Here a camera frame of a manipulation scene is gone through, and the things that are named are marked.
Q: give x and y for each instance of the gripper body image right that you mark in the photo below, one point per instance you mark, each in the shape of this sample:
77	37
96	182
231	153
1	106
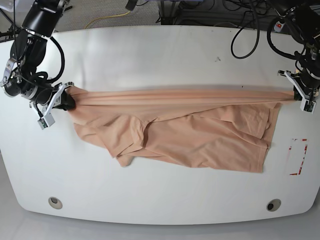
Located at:
306	81

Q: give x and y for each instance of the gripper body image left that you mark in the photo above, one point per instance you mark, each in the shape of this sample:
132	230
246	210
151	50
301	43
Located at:
39	96

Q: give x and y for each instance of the peach T-shirt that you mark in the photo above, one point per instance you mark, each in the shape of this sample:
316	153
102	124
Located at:
196	128

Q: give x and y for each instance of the red tape rectangle marking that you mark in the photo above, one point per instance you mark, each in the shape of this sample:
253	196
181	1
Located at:
296	156

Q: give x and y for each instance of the white power strip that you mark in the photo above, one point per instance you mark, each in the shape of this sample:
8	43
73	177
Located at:
278	26

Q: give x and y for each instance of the clear plastic storage box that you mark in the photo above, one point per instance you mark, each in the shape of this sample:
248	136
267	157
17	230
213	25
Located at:
8	5

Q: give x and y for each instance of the black equipment base on floor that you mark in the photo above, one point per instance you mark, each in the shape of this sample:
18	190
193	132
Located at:
189	12

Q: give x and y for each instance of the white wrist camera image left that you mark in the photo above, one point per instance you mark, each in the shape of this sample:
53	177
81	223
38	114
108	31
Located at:
46	119

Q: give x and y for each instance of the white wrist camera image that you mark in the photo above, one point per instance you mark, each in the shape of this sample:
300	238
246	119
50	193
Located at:
301	92
46	119

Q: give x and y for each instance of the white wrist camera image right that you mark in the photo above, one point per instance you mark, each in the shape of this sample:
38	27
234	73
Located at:
301	92

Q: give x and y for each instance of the left table cable grommet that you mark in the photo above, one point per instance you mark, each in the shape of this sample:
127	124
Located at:
55	203

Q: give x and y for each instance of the table cable grommet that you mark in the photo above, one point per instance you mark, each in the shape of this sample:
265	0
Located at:
55	203
273	205

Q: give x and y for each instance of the right table cable grommet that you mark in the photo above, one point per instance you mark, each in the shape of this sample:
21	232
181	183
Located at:
273	205

